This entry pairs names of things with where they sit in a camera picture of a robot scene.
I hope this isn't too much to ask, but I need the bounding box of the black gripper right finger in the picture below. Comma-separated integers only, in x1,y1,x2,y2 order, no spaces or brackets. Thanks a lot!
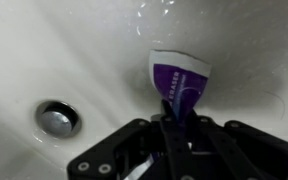
183,110,288,180

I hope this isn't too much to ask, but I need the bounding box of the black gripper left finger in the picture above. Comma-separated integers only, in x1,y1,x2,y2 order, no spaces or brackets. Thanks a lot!
67,99,194,180

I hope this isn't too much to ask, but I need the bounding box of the purple white toothpaste tube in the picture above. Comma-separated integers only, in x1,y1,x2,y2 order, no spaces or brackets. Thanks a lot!
123,49,213,180

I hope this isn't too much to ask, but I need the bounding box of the chrome sink drain stopper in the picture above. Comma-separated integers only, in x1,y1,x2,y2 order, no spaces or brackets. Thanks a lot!
34,99,83,139

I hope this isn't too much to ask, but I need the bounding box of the white ceramic sink basin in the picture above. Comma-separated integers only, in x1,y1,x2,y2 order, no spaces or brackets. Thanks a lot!
0,0,288,180

